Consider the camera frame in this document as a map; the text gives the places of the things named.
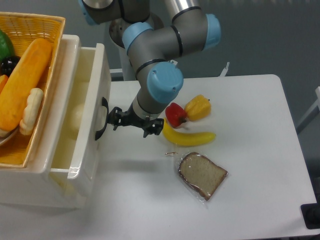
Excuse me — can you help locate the orange baguette bread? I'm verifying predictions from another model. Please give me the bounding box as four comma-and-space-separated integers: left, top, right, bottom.
0, 38, 53, 132

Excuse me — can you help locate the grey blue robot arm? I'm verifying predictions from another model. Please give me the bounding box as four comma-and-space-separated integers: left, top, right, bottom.
79, 0, 222, 136

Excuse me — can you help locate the cream twisted bread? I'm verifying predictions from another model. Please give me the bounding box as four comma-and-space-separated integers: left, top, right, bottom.
19, 88, 44, 136

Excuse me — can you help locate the white drawer cabinet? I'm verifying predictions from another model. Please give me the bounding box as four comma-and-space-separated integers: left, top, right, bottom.
0, 34, 85, 209

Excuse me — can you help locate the white top drawer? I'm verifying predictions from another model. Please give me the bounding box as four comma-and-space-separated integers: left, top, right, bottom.
51, 43, 111, 197

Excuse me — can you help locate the yellow wicker basket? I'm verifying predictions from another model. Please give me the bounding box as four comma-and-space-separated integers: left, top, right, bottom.
0, 12, 66, 169

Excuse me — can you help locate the white onion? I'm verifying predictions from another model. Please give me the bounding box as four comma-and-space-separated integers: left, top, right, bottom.
68, 103, 85, 135

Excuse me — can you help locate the wrapped bread slice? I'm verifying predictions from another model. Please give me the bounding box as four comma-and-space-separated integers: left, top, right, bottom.
173, 151, 229, 209

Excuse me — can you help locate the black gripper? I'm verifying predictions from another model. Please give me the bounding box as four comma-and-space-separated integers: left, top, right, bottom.
106, 106, 164, 138

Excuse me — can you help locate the red bell pepper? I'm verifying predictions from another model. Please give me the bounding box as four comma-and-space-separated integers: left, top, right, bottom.
165, 102, 187, 128

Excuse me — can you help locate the dark purple fruit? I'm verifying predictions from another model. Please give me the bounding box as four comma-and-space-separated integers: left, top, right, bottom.
0, 55, 21, 77

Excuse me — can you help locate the yellow banana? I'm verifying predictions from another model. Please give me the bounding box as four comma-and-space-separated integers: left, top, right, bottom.
161, 118, 216, 147

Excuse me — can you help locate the yellow bell pepper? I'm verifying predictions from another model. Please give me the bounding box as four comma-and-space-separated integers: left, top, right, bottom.
184, 94, 212, 122

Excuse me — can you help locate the black device at edge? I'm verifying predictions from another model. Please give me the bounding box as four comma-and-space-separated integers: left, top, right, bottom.
300, 203, 320, 230

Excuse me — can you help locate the green fruit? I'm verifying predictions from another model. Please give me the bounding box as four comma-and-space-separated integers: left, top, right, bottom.
0, 30, 16, 62

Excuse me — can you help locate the brown twist tie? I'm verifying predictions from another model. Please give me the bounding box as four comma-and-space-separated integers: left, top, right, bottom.
164, 151, 178, 157

